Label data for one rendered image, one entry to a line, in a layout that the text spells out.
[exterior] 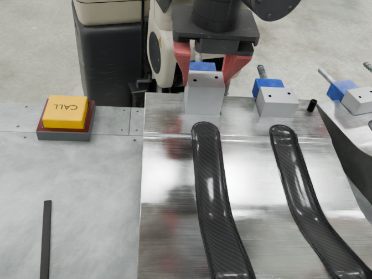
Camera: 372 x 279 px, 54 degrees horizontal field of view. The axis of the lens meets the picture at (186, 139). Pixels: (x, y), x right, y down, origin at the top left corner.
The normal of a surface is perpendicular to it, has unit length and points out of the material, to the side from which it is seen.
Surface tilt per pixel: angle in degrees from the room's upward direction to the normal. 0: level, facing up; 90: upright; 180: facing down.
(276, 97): 0
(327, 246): 28
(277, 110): 90
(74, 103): 0
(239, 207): 6
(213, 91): 92
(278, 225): 22
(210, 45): 92
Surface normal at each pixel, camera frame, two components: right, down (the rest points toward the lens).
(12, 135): 0.10, -0.70
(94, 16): 0.32, 0.69
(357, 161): -0.93, 0.18
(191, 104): 0.06, 0.74
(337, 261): 0.04, -0.95
